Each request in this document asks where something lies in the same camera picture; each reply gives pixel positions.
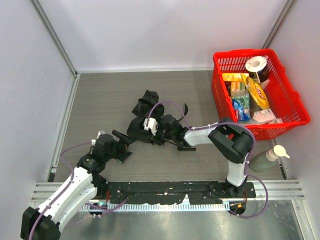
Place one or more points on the clear green snack bag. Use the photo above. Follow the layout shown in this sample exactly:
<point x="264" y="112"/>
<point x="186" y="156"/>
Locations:
<point x="241" y="105"/>

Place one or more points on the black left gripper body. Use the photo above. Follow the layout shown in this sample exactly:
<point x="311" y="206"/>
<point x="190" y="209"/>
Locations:
<point x="122" y="146"/>

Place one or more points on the yellow Lays chips bag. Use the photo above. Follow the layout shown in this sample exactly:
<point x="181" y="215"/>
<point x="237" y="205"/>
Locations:
<point x="257" y="93"/>

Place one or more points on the red plastic shopping basket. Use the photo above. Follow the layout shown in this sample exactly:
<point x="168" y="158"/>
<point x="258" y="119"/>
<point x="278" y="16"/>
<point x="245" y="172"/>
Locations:
<point x="284" y="101"/>

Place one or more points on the green soap pump bottle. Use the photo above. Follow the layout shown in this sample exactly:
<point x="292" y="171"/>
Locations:
<point x="268" y="159"/>

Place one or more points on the black folding umbrella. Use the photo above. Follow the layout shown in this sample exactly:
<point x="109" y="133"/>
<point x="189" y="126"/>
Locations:
<point x="148" y="106"/>

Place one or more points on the yellow orange box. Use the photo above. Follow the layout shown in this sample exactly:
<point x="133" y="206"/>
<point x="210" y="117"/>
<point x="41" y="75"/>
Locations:
<point x="233" y="77"/>

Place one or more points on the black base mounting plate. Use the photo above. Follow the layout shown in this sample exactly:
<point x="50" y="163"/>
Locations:
<point x="174" y="192"/>

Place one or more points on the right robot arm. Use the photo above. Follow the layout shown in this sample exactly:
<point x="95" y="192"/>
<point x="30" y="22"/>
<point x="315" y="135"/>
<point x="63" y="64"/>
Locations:
<point x="233" y="142"/>

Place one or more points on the black wrapped toilet paper roll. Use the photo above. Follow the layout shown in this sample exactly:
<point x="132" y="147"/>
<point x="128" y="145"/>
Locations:
<point x="258" y="69"/>

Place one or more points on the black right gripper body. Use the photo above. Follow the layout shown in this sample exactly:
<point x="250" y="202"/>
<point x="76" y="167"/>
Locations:
<point x="144" y="130"/>

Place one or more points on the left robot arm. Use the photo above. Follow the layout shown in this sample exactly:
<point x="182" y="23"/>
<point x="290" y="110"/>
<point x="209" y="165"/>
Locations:
<point x="48" y="220"/>

